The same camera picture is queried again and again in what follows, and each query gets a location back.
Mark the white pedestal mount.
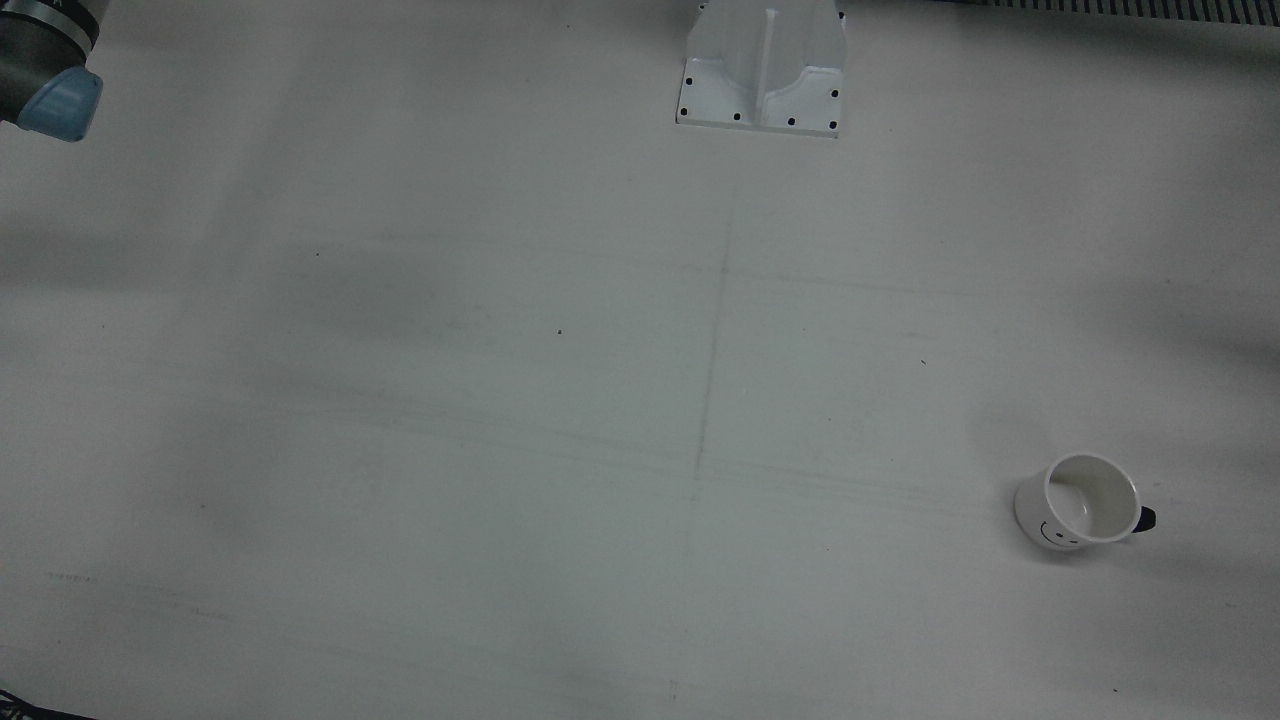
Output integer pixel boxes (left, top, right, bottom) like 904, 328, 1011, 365
675, 0, 849, 138

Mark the white smiley mug black handle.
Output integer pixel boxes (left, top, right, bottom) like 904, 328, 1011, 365
1013, 452, 1158, 554

